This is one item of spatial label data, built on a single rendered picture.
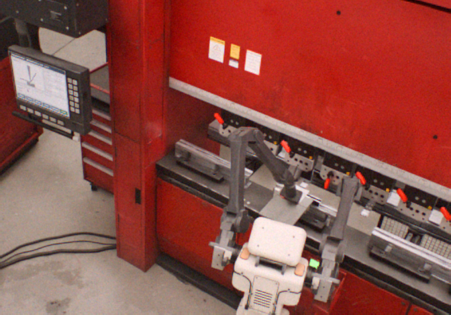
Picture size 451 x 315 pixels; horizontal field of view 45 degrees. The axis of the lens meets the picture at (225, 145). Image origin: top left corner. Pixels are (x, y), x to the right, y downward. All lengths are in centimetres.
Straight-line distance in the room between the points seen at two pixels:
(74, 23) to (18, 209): 209
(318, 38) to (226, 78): 57
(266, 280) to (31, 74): 153
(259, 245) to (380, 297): 97
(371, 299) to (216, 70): 141
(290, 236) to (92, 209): 236
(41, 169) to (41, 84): 189
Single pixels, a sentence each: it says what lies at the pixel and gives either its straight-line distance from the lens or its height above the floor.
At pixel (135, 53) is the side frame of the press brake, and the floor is 160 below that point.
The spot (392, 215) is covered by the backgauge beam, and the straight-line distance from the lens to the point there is 313.
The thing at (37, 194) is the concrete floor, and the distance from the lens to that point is 447.
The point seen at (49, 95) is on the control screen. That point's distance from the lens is 289.
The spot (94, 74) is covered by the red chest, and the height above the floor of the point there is 98.
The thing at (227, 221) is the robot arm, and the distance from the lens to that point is 236.
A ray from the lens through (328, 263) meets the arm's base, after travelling 229.
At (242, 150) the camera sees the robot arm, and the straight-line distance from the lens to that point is 231.
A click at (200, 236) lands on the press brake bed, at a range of 338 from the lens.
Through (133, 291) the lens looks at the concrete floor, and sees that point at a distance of 372.
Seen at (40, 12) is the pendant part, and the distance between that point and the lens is 272.
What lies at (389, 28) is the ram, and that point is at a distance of 236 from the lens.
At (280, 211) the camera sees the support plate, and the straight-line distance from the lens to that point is 283.
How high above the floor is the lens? 287
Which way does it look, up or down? 36 degrees down
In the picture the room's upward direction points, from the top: 6 degrees clockwise
